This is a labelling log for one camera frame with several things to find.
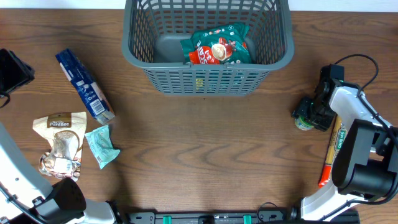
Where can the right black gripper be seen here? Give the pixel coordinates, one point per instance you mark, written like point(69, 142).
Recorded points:
point(311, 114)

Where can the green lidded jar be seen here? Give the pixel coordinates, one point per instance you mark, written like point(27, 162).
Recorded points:
point(301, 124)

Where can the orange spaghetti packet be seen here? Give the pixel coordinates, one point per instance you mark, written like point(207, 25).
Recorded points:
point(336, 141)

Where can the green Nescafe coffee bag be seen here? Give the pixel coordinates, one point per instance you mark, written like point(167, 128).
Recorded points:
point(217, 46)

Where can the grey plastic basket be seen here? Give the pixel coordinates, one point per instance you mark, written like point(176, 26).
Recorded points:
point(153, 30)

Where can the blue rectangular carton box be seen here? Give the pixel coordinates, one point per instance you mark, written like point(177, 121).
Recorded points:
point(86, 86)

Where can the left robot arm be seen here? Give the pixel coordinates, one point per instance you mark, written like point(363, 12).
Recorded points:
point(26, 196)

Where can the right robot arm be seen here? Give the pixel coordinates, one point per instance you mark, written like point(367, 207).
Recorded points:
point(365, 168)

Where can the small teal snack packet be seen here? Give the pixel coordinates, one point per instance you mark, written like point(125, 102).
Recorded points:
point(99, 141)

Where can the beige PanTree snack pouch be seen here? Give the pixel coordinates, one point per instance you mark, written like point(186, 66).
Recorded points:
point(65, 133)

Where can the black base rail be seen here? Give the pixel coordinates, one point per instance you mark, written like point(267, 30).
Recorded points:
point(264, 216)

